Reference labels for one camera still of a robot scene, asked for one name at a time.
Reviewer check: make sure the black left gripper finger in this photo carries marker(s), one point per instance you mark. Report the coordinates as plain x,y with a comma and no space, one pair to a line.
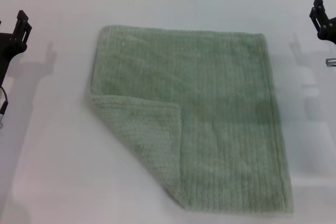
23,28

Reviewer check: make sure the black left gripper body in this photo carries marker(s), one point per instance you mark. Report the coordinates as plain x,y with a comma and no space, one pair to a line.
8,48

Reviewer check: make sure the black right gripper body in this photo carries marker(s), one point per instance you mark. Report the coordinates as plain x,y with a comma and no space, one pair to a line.
329,31

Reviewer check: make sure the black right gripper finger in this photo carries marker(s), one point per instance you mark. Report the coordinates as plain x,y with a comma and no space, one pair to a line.
319,15

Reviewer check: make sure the green terry towel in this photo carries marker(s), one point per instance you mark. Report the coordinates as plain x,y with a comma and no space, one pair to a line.
215,90

